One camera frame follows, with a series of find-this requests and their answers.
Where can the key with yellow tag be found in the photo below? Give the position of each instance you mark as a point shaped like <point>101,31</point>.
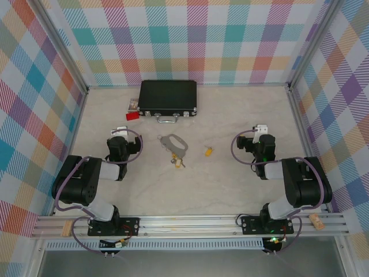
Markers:
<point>208,152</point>

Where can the grey metal key holder plate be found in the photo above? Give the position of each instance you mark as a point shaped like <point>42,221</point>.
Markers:
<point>176,151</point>

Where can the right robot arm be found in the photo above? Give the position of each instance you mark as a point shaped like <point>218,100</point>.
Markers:
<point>305,187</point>

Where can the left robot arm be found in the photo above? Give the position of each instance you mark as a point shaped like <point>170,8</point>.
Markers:
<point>78,181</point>

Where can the red toy brick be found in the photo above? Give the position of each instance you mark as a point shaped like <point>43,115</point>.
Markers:
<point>132,116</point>

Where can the yellow capped key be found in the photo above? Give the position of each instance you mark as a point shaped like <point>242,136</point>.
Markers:
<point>173,161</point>

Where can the pale tagged key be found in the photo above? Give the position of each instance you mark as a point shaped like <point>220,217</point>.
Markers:
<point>178,164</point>

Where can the cork stopper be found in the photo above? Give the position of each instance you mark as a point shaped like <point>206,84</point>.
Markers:
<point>316,221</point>

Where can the small wooden block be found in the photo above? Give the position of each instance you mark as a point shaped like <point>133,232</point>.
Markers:
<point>67,228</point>

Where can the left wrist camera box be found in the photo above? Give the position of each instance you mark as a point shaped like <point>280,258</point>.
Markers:
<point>121,131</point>

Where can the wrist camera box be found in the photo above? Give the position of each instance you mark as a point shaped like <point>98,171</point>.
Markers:
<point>261,129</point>
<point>121,131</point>

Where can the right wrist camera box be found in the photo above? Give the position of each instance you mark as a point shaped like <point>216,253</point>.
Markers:
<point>261,129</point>

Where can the aluminium frame bar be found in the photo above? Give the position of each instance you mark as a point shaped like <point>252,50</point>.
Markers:
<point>310,43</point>
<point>66,49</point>
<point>299,121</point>

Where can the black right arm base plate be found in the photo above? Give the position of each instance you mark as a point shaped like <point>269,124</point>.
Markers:
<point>250,225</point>

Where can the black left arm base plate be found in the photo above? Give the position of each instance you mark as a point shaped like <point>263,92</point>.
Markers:
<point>128,226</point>

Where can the aluminium mounting rail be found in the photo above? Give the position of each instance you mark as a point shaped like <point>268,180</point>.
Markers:
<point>187,225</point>

